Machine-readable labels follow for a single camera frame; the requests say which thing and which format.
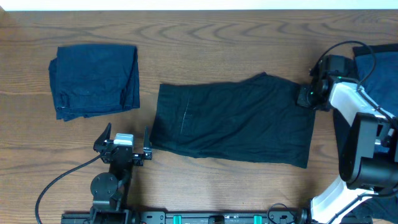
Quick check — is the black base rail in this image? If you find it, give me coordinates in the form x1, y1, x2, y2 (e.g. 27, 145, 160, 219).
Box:
60, 210, 352, 224

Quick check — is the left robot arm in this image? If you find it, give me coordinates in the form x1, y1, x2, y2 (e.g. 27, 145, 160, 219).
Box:
90, 124, 152, 223

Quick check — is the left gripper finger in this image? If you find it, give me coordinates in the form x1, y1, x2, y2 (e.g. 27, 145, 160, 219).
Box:
93, 123, 111, 152
143, 126, 152, 160

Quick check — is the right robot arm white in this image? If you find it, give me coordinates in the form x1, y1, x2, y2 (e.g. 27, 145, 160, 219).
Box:
296, 55, 397, 223

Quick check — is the folded navy blue garment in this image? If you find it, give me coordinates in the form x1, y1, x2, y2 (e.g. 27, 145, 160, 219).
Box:
49, 44, 140, 121

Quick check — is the black shorts garment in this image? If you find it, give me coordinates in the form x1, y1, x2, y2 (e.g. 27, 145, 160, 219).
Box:
150, 73, 315, 168

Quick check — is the blue garment in pile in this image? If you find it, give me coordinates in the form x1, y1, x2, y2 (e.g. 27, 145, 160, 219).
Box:
354, 50, 397, 116

